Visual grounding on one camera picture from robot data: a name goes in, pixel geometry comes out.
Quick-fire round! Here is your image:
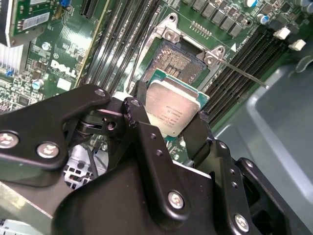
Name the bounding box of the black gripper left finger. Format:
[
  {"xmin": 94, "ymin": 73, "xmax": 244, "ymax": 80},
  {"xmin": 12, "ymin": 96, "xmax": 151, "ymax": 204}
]
[{"xmin": 0, "ymin": 80, "xmax": 191, "ymax": 221}]

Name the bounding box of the silver CPU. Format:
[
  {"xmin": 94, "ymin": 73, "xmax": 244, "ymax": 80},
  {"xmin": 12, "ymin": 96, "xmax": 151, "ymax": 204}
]
[{"xmin": 144, "ymin": 68, "xmax": 211, "ymax": 142}]

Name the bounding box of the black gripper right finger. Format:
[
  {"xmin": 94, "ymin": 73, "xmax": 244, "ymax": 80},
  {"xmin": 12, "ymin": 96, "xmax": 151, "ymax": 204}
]
[{"xmin": 183, "ymin": 111, "xmax": 306, "ymax": 235}]

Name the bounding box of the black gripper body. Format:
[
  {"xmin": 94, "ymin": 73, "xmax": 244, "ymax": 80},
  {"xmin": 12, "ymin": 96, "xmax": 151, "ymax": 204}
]
[{"xmin": 52, "ymin": 156, "xmax": 260, "ymax": 235}]

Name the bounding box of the wire locking lever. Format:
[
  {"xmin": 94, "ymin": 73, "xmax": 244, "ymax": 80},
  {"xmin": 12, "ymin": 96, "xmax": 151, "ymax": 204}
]
[
  {"xmin": 126, "ymin": 25, "xmax": 159, "ymax": 91},
  {"xmin": 219, "ymin": 58, "xmax": 270, "ymax": 89}
]

